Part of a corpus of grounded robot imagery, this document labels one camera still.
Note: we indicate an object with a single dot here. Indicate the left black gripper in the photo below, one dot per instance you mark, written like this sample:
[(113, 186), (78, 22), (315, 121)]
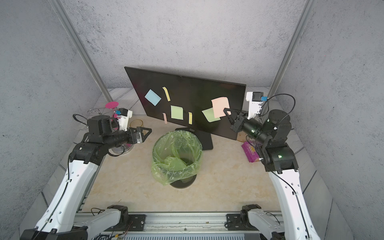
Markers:
[(130, 133)]

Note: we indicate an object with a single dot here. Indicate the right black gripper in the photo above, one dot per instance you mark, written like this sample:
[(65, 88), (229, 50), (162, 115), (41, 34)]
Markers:
[(237, 125)]

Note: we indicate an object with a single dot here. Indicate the large pink sticky note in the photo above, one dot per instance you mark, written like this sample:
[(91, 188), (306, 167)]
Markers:
[(219, 105)]

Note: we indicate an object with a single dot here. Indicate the light blue sticky note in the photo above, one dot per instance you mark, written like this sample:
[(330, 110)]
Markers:
[(153, 98)]

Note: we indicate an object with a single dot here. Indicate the green square sticky note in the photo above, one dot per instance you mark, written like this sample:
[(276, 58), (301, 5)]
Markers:
[(177, 113)]

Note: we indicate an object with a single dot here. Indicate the small yellow strip note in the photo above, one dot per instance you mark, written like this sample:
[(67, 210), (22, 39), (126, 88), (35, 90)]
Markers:
[(190, 118)]

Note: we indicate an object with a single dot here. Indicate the yellow strip sticky note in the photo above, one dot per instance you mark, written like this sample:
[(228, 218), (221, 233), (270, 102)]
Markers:
[(167, 94)]

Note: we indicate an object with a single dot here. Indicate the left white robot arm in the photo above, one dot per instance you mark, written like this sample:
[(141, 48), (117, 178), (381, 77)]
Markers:
[(83, 163)]

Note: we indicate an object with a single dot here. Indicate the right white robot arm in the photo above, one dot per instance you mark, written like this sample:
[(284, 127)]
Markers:
[(282, 167)]

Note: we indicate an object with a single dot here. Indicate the black monitor stand base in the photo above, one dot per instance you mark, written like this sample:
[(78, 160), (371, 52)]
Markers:
[(204, 137)]

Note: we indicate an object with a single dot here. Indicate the black flat monitor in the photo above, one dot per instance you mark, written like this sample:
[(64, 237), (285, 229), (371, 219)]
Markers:
[(192, 94)]

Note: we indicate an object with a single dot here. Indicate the amber plastic cup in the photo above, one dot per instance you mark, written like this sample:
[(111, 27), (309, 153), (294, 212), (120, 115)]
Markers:
[(136, 123)]

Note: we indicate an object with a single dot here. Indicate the purple snack packet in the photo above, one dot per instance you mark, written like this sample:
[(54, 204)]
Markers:
[(250, 153)]

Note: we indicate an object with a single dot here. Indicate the green plastic bin liner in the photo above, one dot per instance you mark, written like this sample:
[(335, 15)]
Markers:
[(168, 168)]

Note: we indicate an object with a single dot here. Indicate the pink wine glass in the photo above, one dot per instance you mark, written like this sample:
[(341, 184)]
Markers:
[(111, 108)]

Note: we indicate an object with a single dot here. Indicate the black mesh trash bin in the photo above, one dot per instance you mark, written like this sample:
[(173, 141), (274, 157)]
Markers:
[(183, 180)]

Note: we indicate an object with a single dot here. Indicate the chrome wire glass rack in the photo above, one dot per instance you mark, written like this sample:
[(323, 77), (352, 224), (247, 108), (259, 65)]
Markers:
[(121, 150)]

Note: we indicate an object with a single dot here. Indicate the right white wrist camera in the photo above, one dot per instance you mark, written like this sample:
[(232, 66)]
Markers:
[(256, 101)]

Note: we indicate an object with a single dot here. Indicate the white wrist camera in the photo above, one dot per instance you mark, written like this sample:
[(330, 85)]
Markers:
[(123, 116), (256, 101)]

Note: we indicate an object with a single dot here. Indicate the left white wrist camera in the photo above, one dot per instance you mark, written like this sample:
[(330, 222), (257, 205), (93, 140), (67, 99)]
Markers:
[(123, 116)]

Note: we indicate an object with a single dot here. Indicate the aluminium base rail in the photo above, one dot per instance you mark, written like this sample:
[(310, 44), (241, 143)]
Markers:
[(192, 225)]

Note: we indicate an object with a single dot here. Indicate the right aluminium frame post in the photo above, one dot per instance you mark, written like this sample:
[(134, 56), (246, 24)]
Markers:
[(305, 15)]

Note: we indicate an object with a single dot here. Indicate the aluminium frame post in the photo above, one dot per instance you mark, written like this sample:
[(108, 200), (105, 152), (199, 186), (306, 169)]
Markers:
[(305, 15), (71, 31)]

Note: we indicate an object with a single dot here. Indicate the left aluminium frame post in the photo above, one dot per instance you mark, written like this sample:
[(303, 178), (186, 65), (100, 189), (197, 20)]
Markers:
[(71, 31)]

